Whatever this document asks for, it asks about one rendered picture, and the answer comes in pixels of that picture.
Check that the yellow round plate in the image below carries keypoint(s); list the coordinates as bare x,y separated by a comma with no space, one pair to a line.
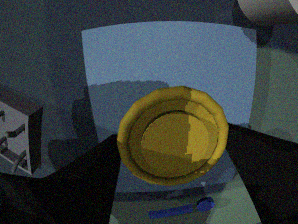
172,136

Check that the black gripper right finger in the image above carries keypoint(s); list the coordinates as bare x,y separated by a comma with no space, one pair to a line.
268,167

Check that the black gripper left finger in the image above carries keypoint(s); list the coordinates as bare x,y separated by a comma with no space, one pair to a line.
80,193

